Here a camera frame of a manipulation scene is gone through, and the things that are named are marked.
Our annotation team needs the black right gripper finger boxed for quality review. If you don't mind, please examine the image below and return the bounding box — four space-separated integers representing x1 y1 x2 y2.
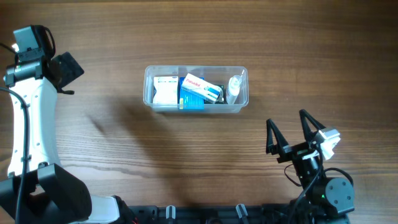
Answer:
266 119 289 155
299 109 325 142

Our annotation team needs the green round-logo box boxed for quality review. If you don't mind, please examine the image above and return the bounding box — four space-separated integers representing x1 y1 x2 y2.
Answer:
205 85 224 104

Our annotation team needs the clear dropper bottle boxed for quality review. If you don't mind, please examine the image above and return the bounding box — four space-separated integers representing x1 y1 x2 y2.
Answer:
225 69 248 105

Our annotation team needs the white Panadol box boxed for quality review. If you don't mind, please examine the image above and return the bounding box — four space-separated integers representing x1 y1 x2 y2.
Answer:
182 73 215 100

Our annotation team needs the blue medicine box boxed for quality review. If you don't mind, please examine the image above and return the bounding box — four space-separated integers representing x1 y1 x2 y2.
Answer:
178 77 205 111

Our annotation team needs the white medicine box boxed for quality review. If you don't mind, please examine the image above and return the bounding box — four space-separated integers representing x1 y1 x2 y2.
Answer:
153 76 178 105

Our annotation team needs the clear plastic container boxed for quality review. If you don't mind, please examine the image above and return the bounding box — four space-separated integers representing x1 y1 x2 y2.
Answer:
143 65 249 114

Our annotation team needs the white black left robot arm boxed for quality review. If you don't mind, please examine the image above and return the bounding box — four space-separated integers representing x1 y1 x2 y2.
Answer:
1 25 126 223

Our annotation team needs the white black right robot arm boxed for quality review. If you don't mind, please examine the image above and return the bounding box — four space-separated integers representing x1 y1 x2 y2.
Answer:
266 110 354 223

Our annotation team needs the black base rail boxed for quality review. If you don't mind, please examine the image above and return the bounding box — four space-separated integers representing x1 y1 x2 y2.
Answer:
124 203 351 224

